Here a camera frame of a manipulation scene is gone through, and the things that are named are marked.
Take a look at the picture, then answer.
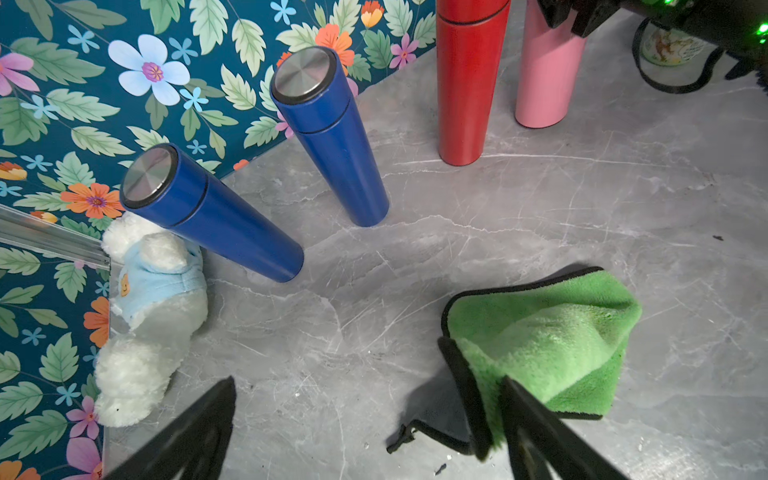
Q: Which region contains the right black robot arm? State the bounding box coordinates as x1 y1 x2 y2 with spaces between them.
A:
538 0 767 95

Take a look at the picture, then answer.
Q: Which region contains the grey microfibre cloth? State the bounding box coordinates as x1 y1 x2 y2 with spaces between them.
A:
387 264 642 460

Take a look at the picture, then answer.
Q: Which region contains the white teddy bear toy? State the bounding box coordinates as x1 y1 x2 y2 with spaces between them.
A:
95 213 208 427

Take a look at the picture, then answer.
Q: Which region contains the pink thermos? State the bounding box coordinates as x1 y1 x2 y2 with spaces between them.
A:
515 1 587 129

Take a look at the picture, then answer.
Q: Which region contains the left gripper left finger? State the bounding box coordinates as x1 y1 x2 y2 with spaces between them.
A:
105 376 236 480

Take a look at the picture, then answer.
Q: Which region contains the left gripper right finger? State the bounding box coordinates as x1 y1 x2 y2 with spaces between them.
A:
500 377 626 479

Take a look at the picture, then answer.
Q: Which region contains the green round lid container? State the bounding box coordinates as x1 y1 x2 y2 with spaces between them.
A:
640 24 706 67

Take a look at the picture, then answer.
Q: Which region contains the blue thermos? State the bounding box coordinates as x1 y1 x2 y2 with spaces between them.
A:
270 46 390 227
120 143 304 283

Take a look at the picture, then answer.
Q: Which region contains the red thermos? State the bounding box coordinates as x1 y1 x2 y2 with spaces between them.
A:
436 0 510 166

